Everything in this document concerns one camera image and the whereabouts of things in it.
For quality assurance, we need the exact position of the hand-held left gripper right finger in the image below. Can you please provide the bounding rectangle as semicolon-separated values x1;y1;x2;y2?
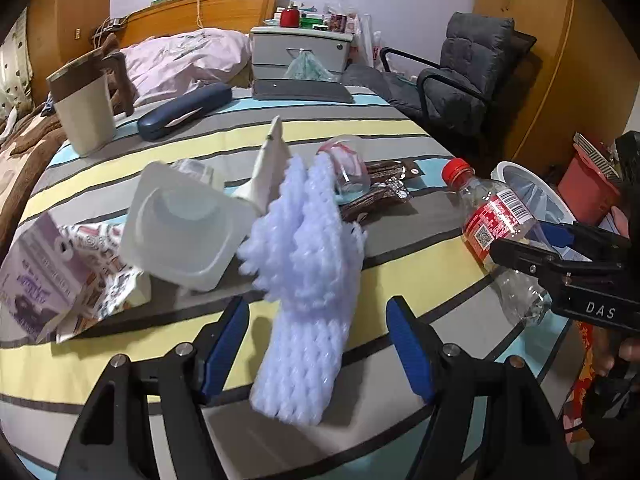
386;296;583;480

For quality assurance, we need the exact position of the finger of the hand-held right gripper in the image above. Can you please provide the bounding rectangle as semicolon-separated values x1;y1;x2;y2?
489;236;571;287
540;220;633;261

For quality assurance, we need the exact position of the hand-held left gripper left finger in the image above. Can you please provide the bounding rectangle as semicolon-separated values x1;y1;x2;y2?
56;296;251;480

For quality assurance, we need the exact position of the clear plastic bottle red label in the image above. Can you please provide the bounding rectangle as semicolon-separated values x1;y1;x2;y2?
441;157;553;328

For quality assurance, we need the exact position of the white round bin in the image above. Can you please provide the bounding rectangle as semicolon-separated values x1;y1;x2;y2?
491;161;576;251

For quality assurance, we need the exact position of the white foam net sleeve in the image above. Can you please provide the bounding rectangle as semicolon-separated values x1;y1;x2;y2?
236;152;368;428

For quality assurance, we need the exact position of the cream paper bag green print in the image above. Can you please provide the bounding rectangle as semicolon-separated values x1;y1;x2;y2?
231;116;293;216

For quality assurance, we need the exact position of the purple and white carton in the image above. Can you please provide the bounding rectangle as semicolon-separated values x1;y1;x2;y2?
0;210;98;346

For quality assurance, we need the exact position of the person's right hand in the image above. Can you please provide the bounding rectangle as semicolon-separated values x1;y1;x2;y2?
597;337;640;377

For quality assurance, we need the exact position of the red bucket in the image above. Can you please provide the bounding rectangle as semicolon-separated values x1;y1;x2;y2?
556;150;623;226

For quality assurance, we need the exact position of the red printed bag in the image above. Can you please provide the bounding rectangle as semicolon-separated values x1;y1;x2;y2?
562;320;608;433

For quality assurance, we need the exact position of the printed paper wrapper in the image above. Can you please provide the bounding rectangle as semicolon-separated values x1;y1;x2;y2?
55;220;153;343

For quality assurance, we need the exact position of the white plastic tray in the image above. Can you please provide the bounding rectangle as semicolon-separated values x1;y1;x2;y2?
119;160;258;295

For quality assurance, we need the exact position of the brown snack wrapper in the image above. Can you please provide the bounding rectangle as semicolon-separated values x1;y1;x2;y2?
364;157;426;183
339;177;412;223

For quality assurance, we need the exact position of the wooden wardrobe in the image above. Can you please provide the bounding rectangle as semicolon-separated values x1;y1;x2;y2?
472;0;640;161
27;0;113;86

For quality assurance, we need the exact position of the small clear plastic container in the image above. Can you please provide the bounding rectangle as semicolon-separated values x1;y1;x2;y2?
171;157;227;193

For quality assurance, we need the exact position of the clear plastic cup red label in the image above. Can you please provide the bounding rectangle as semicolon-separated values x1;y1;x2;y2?
315;135;372;198

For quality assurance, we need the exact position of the grey armchair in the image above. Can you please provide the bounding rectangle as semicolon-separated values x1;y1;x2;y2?
342;11;538;148

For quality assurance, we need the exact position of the dark blue glasses case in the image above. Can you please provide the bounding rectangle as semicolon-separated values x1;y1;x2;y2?
136;84;233;141

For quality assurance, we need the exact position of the white plastic bags red print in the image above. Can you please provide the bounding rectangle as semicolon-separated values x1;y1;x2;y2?
350;12;385;68

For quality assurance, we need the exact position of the black tablet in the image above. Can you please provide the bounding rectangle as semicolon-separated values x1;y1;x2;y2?
251;79;355;105

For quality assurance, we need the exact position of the cream mug brown lid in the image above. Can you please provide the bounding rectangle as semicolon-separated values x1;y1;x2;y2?
46;49;136;157

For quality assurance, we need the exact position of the brown blanket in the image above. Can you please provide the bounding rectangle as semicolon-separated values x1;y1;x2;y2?
0;100;68;246

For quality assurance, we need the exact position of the green plastic bag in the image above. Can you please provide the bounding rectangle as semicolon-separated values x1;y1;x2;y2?
283;49;337;82

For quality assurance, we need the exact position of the pink duvet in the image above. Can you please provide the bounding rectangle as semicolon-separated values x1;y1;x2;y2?
118;28;252;106

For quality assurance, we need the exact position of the white nightstand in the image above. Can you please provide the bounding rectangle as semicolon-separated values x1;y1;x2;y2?
248;25;357;81

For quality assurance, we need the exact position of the wooden headboard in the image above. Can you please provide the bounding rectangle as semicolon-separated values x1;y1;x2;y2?
92;0;280;51

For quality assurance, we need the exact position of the dotted curtain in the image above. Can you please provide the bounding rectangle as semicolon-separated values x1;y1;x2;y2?
0;7;33;111

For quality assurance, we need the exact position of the charger with cables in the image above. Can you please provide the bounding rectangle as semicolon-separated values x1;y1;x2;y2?
90;15;129;45

